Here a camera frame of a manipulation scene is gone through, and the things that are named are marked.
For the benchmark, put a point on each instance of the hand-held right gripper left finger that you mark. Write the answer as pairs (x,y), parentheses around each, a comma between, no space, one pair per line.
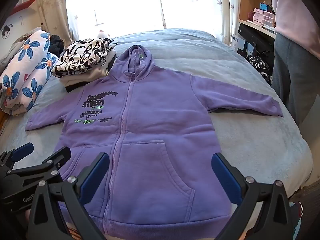
(96,172)

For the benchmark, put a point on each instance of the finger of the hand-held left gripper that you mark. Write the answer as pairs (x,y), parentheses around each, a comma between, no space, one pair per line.
(22,150)
(56,158)

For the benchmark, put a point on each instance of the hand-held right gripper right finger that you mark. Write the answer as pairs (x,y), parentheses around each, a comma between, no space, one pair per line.
(223,175)

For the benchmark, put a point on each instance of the purple zip hoodie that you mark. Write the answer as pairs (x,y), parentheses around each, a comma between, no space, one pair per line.
(155,120)

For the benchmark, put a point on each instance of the black folded garment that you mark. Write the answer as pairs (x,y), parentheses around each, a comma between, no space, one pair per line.
(72,88)

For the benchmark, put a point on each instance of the multicoloured shoe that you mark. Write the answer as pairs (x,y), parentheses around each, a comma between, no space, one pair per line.
(297,217)

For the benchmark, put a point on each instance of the white pillows with blue flowers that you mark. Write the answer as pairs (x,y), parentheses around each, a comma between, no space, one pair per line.
(27,62)

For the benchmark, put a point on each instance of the cream folded garment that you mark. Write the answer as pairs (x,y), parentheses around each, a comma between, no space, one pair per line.
(95,73)

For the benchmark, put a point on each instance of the black and white printed garment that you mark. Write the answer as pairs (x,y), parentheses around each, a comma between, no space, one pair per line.
(82,55)

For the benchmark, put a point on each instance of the dark cloth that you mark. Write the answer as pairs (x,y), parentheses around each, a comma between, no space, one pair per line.
(56,45)

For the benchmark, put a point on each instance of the black and white patterned cloth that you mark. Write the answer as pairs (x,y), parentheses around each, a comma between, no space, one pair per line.
(258,66)

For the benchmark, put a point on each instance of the cartoon print board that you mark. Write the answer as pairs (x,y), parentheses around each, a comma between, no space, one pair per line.
(10,27)

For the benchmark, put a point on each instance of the white plush toy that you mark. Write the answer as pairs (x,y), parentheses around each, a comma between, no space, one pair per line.
(101,33)

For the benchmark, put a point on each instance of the white cardboard box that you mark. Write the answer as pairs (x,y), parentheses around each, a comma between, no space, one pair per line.
(236,42)

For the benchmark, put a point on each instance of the black bag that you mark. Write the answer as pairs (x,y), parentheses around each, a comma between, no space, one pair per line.
(252,36)

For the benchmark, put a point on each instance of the beige floral curtain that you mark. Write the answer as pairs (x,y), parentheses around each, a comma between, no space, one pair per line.
(231,10)
(52,10)

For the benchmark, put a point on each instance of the stack of pink boxes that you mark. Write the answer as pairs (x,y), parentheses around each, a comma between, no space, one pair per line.
(260,17)

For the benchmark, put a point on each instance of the white sheer curtain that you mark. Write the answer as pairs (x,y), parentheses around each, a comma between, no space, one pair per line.
(125,5)

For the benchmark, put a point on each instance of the blue box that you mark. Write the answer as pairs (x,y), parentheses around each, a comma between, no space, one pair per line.
(265,6)

